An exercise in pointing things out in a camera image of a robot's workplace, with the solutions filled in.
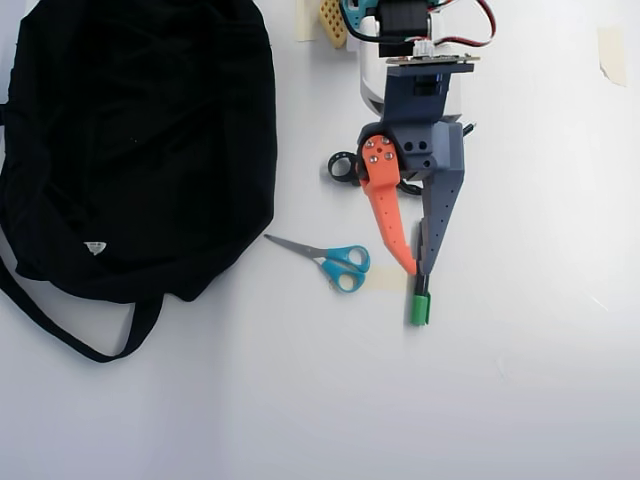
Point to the blue-grey gripper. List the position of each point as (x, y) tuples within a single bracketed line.
[(434, 152)]

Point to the grey, white and teal robot arm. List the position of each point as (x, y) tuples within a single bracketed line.
[(372, 75)]

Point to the black cloth bag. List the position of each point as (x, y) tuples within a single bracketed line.
[(135, 150)]

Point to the green and black marker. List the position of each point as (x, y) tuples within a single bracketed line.
[(421, 307)]

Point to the yellow perforated plastic block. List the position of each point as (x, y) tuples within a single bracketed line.
[(332, 22)]

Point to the beige masking tape piece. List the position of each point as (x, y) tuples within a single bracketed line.
[(612, 55), (305, 20)]

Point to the bare camera circuit board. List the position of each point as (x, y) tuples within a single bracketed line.
[(435, 59)]

